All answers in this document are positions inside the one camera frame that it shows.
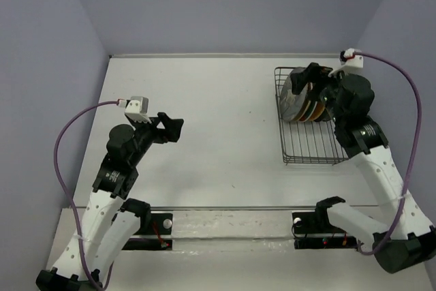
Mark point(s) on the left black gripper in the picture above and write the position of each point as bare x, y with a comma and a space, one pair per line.
172, 129

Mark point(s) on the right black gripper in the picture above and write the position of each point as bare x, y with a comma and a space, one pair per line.
313, 71

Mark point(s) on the beige bird branch plate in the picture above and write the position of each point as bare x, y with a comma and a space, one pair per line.
305, 108

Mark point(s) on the red and teal floral plate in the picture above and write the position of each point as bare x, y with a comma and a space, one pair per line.
309, 110

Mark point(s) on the orange woven basket plate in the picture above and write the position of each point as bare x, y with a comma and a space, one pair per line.
317, 114

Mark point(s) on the grey deer plate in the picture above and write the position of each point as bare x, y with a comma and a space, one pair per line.
290, 105

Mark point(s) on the dark teal blossom plate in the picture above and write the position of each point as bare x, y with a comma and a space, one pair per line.
327, 115

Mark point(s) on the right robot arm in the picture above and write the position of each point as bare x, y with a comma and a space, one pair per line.
406, 236

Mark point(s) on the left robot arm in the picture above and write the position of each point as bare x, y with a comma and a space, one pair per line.
111, 217

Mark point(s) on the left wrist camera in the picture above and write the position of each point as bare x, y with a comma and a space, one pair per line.
137, 108

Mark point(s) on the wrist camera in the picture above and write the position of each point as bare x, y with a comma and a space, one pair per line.
137, 108
350, 61

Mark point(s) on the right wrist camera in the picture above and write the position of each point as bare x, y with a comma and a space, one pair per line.
350, 61

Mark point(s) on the black wire dish rack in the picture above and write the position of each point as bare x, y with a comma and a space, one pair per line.
306, 142

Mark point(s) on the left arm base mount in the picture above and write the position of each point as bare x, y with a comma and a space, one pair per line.
156, 236

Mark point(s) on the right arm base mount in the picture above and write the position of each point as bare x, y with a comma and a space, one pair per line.
312, 229

